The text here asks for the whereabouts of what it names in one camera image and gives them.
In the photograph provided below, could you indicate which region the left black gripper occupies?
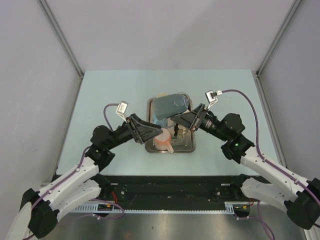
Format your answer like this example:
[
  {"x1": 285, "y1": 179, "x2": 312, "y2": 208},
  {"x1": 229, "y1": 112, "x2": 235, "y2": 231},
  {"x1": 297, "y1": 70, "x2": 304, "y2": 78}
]
[{"x1": 106, "y1": 113, "x2": 163, "y2": 150}]

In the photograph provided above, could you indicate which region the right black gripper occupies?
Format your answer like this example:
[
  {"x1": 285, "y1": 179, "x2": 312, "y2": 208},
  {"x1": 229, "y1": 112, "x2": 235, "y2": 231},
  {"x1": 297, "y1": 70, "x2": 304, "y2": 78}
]
[{"x1": 170, "y1": 103, "x2": 229, "y2": 142}]

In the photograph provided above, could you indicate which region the light blue mug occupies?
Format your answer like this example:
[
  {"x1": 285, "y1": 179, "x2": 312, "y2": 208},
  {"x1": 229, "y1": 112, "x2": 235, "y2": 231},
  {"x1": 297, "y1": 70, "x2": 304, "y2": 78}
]
[{"x1": 152, "y1": 114, "x2": 174, "y2": 129}]

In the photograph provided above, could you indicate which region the pink mug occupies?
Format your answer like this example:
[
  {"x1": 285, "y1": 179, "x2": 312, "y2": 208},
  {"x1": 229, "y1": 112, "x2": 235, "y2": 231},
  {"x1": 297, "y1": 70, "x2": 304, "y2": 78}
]
[{"x1": 153, "y1": 128, "x2": 174, "y2": 154}]

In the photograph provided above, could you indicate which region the dark teal mug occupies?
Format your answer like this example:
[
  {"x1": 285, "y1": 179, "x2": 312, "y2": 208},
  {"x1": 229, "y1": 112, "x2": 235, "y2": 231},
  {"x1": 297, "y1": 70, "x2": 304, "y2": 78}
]
[{"x1": 151, "y1": 93, "x2": 190, "y2": 120}]

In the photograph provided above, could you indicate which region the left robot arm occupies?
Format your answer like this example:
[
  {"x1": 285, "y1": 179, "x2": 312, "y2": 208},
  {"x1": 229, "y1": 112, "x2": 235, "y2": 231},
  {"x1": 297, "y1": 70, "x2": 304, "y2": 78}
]
[{"x1": 20, "y1": 113, "x2": 163, "y2": 239}]

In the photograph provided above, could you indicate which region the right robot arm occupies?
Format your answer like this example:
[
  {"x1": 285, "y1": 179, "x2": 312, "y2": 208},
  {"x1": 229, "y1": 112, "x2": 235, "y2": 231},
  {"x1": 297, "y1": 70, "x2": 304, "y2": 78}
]
[{"x1": 170, "y1": 104, "x2": 320, "y2": 230}]

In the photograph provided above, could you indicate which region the green mug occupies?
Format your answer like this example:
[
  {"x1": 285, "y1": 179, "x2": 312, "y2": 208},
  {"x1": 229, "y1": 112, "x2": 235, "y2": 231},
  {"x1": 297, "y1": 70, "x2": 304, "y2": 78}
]
[{"x1": 156, "y1": 92, "x2": 168, "y2": 98}]

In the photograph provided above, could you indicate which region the steel tray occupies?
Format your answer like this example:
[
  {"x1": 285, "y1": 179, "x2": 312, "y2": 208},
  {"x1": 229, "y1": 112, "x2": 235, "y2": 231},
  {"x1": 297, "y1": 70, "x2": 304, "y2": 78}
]
[{"x1": 145, "y1": 98, "x2": 196, "y2": 154}]

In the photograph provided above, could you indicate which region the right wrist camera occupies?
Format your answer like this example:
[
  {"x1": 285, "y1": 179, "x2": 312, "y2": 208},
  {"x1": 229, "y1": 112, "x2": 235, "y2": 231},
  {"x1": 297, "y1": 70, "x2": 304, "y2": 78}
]
[{"x1": 205, "y1": 90, "x2": 218, "y2": 109}]

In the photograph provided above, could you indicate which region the white cable duct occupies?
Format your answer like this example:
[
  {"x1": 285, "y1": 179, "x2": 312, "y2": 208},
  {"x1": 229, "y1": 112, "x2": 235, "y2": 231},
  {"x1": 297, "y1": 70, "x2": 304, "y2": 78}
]
[{"x1": 71, "y1": 202, "x2": 251, "y2": 215}]

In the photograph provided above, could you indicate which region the right aluminium frame post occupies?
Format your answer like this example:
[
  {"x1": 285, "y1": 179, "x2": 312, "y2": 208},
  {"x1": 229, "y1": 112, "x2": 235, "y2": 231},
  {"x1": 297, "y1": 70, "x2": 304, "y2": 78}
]
[{"x1": 255, "y1": 0, "x2": 304, "y2": 78}]

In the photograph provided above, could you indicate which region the aluminium frame post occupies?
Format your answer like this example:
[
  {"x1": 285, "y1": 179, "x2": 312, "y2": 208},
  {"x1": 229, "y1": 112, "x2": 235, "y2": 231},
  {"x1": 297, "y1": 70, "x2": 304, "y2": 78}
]
[
  {"x1": 255, "y1": 0, "x2": 304, "y2": 78},
  {"x1": 37, "y1": 0, "x2": 84, "y2": 80}
]

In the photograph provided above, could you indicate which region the left aluminium frame post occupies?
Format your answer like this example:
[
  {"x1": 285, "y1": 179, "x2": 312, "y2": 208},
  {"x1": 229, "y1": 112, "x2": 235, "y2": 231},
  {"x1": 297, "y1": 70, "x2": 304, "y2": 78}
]
[{"x1": 37, "y1": 0, "x2": 84, "y2": 80}]

